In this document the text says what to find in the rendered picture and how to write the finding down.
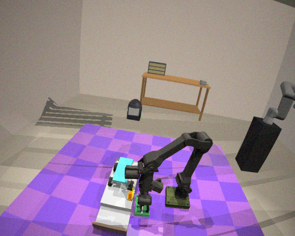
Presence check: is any white ramp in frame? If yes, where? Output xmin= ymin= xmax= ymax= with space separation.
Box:
xmin=92 ymin=179 xmax=137 ymax=235

